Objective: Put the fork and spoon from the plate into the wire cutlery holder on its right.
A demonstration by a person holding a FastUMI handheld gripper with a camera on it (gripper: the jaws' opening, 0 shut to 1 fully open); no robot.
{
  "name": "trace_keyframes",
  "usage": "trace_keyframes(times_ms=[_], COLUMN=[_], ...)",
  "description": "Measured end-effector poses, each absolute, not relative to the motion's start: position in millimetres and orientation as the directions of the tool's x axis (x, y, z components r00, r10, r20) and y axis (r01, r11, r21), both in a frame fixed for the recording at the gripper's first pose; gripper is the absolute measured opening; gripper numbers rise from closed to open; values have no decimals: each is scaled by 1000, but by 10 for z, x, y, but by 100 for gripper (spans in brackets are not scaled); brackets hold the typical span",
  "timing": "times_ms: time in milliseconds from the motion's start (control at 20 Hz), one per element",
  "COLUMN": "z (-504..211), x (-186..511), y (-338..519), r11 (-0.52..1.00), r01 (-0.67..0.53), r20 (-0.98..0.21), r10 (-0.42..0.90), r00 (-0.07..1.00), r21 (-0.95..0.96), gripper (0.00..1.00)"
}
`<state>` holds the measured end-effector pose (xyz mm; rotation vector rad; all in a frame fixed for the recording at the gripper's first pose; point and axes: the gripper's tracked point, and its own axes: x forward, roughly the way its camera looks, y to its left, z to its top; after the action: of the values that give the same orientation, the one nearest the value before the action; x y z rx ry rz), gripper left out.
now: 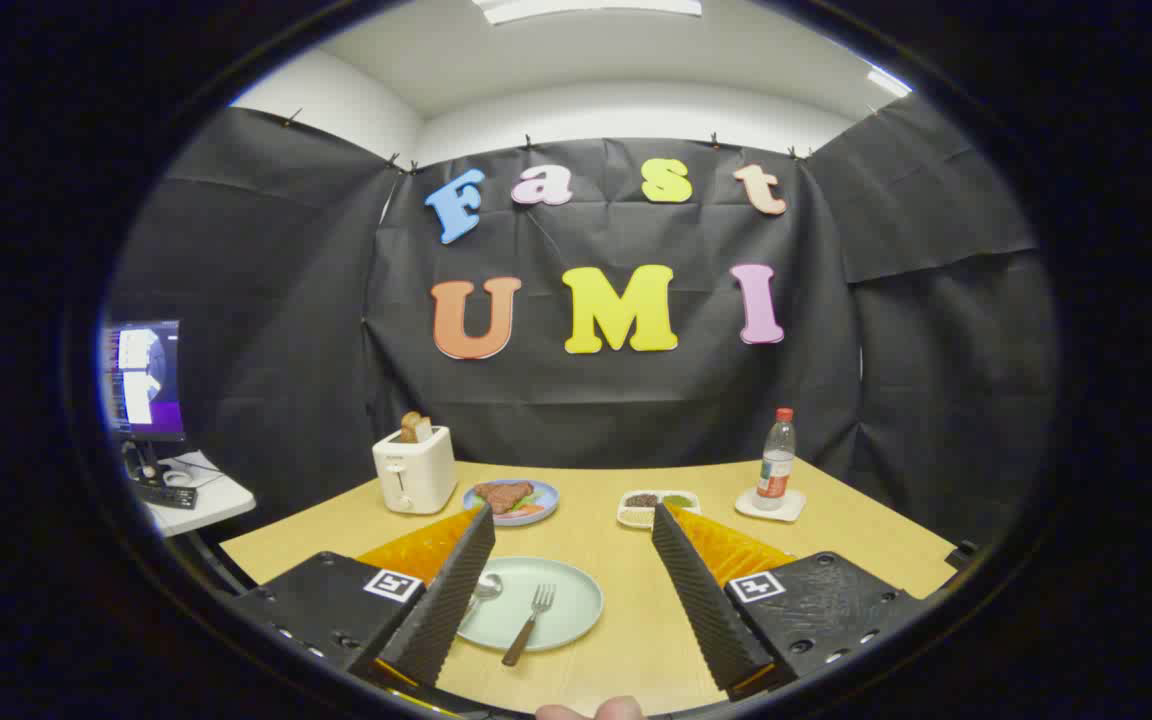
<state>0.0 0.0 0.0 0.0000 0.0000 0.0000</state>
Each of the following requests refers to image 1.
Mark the metal spoon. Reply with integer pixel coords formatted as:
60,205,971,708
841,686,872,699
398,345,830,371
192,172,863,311
461,573,504,626

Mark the white divided dish with beans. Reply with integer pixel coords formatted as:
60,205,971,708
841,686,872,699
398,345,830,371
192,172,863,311
617,490,701,530

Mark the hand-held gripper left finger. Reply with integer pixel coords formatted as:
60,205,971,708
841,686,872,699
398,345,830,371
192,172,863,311
226,503,498,693

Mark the long ceiling light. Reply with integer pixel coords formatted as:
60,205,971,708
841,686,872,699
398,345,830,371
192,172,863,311
473,0,704,26

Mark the white side table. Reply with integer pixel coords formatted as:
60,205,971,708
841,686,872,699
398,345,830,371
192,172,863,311
131,450,257,538

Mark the computer monitor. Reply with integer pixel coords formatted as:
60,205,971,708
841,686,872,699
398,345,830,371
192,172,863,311
101,320,185,443

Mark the mint green plate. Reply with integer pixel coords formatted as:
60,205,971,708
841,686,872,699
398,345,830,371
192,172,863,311
456,557,604,653

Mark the white square coaster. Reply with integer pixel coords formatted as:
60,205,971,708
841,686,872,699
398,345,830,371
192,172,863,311
734,487,807,523

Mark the blue plate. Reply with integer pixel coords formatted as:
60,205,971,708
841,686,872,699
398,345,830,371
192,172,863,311
463,479,560,527

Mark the white toaster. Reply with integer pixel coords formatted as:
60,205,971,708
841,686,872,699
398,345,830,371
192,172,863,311
372,426,458,516

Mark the wooden handled fork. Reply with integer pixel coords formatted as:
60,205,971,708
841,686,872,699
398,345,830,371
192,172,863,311
502,584,557,668

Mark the clear water bottle red cap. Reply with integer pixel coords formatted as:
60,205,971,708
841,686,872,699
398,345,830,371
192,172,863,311
756,407,797,512

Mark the black keyboard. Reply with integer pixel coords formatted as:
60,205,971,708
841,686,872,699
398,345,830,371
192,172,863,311
133,483,199,511

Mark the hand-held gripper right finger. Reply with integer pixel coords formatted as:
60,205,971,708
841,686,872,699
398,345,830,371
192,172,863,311
650,503,929,701

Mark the brown steak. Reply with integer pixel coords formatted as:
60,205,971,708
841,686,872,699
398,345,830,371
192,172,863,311
473,481,535,515

